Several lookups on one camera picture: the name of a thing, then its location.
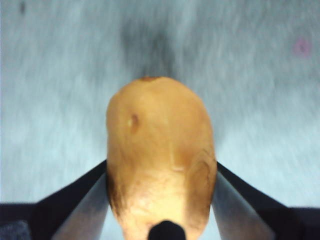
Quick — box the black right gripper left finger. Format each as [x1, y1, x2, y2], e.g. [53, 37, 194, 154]
[0, 159, 112, 240]

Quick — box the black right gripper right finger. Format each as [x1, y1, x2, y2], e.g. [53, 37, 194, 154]
[211, 161, 320, 240]

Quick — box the brown potato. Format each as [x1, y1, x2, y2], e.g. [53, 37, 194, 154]
[105, 76, 218, 240]

